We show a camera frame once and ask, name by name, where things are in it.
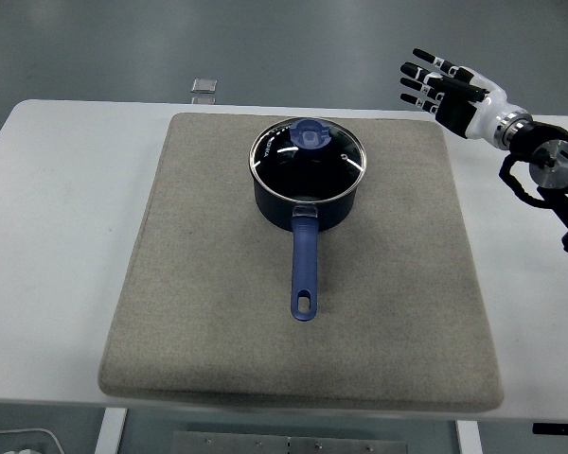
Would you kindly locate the black flat bar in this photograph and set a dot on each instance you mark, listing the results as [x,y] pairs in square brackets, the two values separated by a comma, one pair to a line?
[559,428]

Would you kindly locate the grey fabric mat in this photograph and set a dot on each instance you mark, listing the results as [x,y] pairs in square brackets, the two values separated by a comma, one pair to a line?
[246,293]

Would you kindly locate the white and black hand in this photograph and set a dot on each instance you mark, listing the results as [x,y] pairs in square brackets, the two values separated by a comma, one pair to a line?
[468,113]

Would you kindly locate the white table leg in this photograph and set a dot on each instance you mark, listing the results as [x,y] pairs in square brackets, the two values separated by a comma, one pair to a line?
[109,431]
[468,437]

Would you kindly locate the glass pot lid blue knob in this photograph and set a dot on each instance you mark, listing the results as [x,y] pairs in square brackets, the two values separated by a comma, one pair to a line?
[307,158]

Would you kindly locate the grey metal plate with screws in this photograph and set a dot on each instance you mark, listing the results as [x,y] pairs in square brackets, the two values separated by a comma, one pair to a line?
[289,443]

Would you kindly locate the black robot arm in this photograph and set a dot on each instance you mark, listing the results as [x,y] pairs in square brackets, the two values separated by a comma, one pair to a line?
[554,161]

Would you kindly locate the silver floor socket plate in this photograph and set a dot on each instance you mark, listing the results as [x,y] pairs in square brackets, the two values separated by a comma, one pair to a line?
[204,85]

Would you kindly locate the white container with rounded rim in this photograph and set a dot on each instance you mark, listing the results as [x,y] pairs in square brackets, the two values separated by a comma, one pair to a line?
[21,441]

